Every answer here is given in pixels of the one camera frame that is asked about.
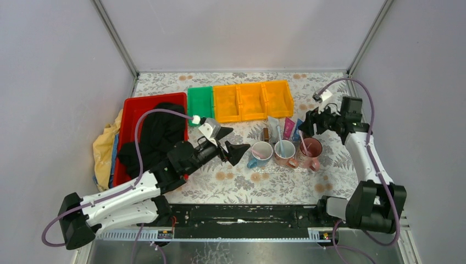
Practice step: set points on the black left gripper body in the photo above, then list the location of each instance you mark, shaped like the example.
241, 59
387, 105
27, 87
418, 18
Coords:
221, 147

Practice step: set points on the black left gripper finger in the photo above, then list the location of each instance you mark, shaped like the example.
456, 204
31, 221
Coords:
234, 153
223, 132

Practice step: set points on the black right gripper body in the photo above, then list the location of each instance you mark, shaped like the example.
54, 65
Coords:
326, 121

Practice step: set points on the blue toothpaste tube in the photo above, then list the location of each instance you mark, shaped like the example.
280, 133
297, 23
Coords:
296, 134

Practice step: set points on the pink toothpaste tube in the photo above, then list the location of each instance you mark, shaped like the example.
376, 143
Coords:
289, 125

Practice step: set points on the pink pumpkin-face mug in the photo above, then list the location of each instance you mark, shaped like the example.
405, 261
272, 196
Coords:
315, 148

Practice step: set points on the pink toothbrush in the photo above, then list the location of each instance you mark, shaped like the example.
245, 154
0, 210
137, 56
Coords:
256, 153
305, 147

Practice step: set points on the floral orange-handled mug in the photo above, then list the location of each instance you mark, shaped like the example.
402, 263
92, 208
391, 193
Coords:
289, 159

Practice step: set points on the blue ceramic mug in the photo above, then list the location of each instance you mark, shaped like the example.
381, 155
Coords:
266, 150

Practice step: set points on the white toothpaste tube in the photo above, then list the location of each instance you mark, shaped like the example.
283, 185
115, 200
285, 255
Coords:
274, 127

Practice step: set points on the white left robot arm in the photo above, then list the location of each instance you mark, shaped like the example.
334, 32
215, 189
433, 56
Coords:
141, 200

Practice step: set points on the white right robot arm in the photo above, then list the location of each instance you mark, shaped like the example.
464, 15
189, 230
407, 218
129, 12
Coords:
377, 202

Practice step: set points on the yellow bin with toothpaste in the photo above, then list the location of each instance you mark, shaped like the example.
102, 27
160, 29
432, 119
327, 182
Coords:
227, 103

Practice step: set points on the red plastic tray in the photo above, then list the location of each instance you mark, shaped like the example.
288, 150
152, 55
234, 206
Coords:
132, 110

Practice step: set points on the yellow bin with mugs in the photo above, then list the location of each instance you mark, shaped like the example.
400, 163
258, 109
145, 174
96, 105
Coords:
279, 101

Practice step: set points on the black cloth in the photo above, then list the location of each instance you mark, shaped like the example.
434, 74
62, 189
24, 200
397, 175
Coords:
159, 132

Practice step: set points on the green plastic bin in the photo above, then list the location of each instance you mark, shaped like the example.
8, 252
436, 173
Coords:
200, 102

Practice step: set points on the yellow bin with toothbrushes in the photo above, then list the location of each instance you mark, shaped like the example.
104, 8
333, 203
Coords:
252, 101

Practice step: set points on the blue cloth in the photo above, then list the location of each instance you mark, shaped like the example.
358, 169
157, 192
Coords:
113, 160

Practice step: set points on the yellow cloth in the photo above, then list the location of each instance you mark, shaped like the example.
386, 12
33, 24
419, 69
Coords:
102, 151

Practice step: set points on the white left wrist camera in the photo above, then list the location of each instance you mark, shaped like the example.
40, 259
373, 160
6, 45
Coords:
209, 128

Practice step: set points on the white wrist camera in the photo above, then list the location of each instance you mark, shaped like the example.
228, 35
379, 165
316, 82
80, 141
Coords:
323, 99
209, 128

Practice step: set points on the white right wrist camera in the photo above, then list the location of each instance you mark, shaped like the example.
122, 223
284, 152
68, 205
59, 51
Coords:
323, 99

